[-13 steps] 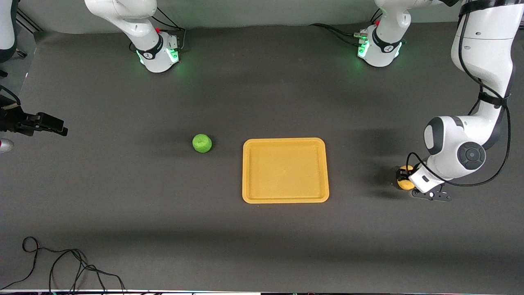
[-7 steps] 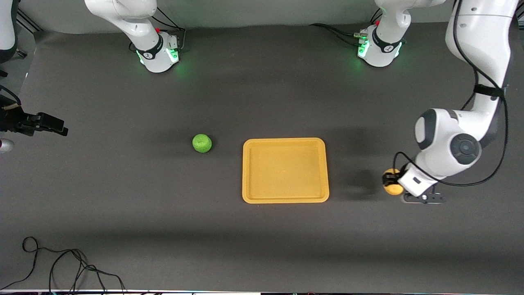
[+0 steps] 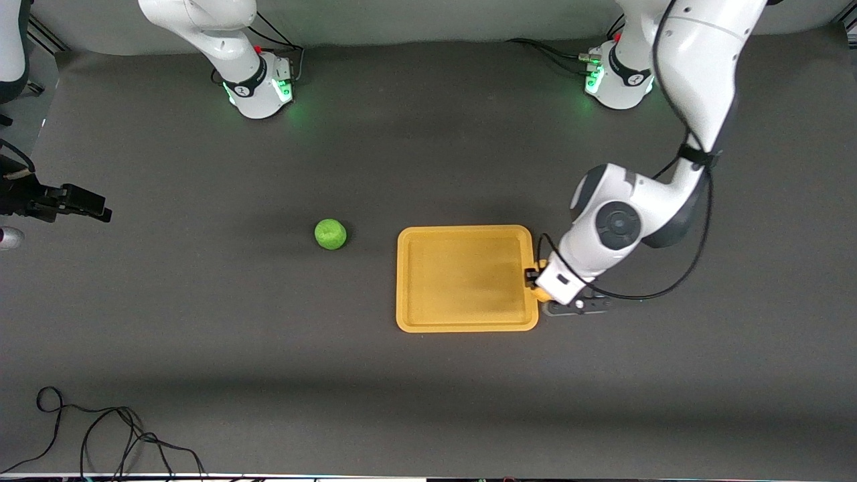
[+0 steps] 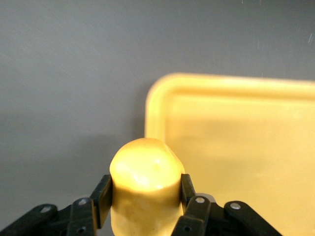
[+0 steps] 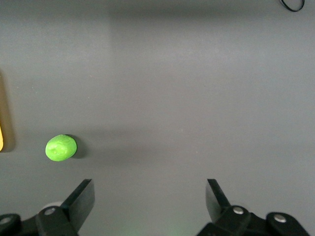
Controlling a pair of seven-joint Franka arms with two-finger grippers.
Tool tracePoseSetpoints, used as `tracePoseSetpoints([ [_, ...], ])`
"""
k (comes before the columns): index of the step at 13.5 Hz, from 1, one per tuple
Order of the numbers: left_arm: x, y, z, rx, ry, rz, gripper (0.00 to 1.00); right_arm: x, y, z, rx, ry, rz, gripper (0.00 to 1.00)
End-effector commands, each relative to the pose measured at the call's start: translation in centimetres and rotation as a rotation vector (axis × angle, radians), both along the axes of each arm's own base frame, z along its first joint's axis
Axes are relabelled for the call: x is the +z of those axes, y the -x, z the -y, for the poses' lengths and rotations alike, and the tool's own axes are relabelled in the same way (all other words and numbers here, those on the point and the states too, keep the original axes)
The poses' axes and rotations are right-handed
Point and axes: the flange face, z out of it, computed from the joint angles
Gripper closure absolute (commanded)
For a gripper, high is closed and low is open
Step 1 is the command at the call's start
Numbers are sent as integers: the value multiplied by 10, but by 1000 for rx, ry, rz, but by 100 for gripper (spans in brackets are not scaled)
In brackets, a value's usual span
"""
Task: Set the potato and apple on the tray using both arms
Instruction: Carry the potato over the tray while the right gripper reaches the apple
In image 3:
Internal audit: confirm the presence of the black base cable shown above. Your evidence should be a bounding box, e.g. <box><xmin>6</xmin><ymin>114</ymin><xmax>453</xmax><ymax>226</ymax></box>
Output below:
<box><xmin>505</xmin><ymin>37</ymin><xmax>600</xmax><ymax>74</ymax></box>
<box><xmin>248</xmin><ymin>10</ymin><xmax>305</xmax><ymax>81</ymax></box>

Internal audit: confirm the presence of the green apple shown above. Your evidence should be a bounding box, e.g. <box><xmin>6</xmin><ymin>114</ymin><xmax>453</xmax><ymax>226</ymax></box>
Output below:
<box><xmin>314</xmin><ymin>218</ymin><xmax>348</xmax><ymax>251</ymax></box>

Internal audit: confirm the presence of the yellow plastic tray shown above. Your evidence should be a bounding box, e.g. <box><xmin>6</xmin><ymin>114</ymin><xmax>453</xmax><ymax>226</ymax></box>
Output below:
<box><xmin>396</xmin><ymin>225</ymin><xmax>540</xmax><ymax>333</ymax></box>

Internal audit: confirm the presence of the black left base cable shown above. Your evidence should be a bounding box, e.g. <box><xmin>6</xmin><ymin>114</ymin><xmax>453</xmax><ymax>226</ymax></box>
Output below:
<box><xmin>505</xmin><ymin>37</ymin><xmax>600</xmax><ymax>74</ymax></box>

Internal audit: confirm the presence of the black right base cable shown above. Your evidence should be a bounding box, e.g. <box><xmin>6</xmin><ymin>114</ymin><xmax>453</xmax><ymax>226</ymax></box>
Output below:
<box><xmin>248</xmin><ymin>10</ymin><xmax>305</xmax><ymax>81</ymax></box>

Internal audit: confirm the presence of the loose black cable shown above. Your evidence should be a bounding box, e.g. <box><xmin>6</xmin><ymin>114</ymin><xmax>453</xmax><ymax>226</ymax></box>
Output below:
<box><xmin>0</xmin><ymin>386</ymin><xmax>208</xmax><ymax>480</ymax></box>

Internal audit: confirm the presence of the yellow-brown potato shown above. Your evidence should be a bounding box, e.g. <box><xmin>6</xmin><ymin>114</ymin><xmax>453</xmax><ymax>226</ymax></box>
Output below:
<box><xmin>532</xmin><ymin>253</ymin><xmax>555</xmax><ymax>302</ymax></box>

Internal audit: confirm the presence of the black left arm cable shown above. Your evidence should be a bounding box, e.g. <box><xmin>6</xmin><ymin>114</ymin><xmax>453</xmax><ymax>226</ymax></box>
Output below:
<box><xmin>534</xmin><ymin>0</ymin><xmax>714</xmax><ymax>301</ymax></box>

